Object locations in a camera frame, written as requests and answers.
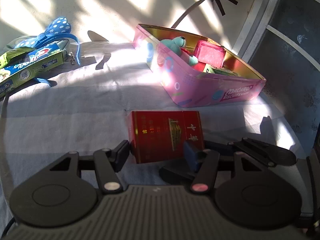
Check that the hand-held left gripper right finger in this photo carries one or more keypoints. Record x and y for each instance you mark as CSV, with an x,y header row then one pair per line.
x,y
190,155

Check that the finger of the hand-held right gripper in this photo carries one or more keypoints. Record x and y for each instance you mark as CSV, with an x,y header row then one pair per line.
x,y
177,175
272,153

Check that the white framed glass door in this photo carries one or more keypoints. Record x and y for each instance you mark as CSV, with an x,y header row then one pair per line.
x,y
260,22

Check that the striped blue bed sheet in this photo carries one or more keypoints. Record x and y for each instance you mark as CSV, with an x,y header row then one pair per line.
x,y
75,120

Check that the pink coin pouch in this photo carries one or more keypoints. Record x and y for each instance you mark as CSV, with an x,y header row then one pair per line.
x,y
210,53

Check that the blue polka dot bow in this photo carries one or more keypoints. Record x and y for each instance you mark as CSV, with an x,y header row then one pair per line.
x,y
57,27

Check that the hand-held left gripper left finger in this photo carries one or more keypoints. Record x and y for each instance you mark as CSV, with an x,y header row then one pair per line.
x,y
123,155

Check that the small green box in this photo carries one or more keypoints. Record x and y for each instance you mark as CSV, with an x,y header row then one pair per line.
x,y
220,70

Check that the teal plush toy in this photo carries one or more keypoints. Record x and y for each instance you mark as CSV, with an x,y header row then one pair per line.
x,y
172,46

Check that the pink biscuit tin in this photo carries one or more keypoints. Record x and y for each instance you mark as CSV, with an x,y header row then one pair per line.
x,y
200,87

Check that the red cigarette box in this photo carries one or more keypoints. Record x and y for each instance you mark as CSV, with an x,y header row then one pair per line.
x,y
155,135

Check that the blue green toothpaste box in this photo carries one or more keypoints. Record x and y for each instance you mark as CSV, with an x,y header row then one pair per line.
x,y
35,61
10,87

